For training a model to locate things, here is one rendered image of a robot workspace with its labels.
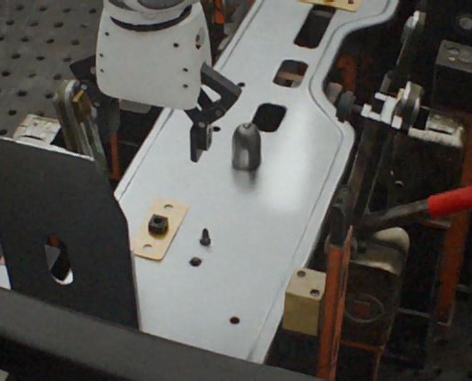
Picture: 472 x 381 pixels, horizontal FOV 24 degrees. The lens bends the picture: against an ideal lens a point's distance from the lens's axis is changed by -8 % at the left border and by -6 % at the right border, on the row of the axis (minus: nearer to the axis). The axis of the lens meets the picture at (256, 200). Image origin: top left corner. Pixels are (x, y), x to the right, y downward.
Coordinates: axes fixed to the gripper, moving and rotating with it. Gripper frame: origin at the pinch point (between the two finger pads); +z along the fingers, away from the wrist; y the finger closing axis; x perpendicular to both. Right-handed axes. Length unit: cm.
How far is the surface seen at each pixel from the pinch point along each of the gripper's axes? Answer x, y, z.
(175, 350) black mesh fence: 55, -25, -42
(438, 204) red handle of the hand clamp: 0.8, -27.5, -0.3
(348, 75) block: -45, -9, 23
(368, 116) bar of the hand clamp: 1.8, -20.3, -9.2
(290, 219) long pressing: -5.5, -12.0, 12.3
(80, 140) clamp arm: -3.9, 10.3, 6.4
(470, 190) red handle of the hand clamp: 0.4, -30.3, -2.5
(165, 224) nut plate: 0.0, -0.8, 11.3
